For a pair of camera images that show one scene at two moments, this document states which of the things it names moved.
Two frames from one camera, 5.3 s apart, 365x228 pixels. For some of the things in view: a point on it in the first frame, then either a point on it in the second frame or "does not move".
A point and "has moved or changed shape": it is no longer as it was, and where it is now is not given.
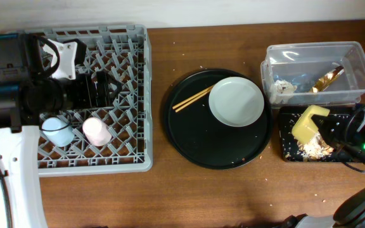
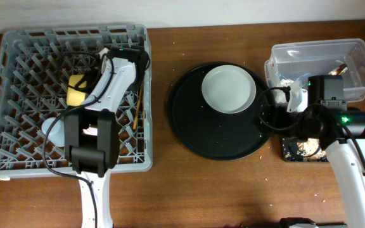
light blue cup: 61,137 does not move
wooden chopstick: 174,107 to 134,123
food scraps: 317,149 does not move
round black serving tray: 196,133 has moved or changed shape
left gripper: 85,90 to 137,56
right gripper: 343,133 to 275,114
